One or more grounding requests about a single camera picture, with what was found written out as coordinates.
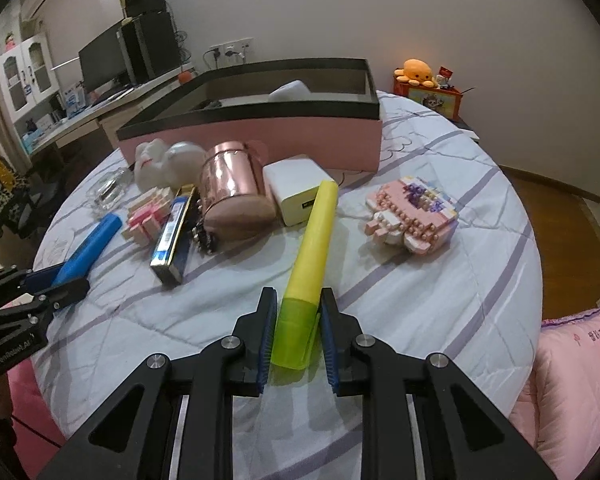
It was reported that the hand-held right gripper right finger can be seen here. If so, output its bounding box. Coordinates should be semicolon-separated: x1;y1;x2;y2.
320;287;556;480

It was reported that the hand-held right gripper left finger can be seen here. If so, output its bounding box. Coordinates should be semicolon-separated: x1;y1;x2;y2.
35;286;279;480

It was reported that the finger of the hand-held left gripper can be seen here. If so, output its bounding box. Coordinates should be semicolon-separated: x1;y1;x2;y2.
0;262;67;306
0;277;91;333

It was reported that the blue highlighter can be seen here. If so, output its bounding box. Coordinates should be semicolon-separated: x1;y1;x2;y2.
55;212;123;286

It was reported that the pink wooden puzzle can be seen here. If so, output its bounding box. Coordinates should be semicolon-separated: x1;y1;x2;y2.
121;187;175;241

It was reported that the yellow highlighter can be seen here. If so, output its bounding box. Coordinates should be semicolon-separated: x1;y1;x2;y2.
270;180;340;371

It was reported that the pink block toy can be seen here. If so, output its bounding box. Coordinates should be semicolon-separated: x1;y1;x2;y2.
364;176;460;253

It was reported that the white charger cube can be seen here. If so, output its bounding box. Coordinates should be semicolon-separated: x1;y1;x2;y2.
263;156;337;228

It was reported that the pink box with black rim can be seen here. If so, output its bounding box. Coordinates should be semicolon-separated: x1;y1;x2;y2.
116;57;382;175

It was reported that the pink cloth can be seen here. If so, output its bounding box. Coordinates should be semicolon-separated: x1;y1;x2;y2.
5;350;68;448

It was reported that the office chair with clothes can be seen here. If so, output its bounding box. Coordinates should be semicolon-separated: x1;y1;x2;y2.
0;147;56;241

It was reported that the blue and silver harmonica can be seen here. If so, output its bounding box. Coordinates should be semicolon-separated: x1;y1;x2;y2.
150;186;201;287

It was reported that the white rabbit figurine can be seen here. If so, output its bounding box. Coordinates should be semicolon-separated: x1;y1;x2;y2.
134;139;207;192

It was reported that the rose gold canister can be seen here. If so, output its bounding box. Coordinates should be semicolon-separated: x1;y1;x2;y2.
200;142;277;238

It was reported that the white desk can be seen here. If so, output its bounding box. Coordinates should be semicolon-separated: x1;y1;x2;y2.
22;67;201;156

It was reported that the white glass-door cabinet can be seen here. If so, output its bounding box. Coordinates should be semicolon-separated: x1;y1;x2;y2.
0;32;61;123

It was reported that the black monitor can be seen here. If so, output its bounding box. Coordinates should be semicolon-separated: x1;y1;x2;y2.
77;27;131;96

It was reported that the pink quilt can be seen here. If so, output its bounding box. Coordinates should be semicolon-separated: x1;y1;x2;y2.
510;300;600;480

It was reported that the black computer tower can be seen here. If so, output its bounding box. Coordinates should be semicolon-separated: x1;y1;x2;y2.
117;11;181;86

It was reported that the black-topped nightstand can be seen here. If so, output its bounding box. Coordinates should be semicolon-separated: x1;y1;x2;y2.
450;117;481;143

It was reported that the red printed box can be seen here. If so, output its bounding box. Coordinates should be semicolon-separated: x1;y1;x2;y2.
392;72;465;122

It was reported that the orange octopus plush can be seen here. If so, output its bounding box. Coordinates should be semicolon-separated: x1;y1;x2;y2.
394;59;437;86

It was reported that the wall power outlet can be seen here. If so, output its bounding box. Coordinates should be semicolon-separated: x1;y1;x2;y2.
209;37;255;63

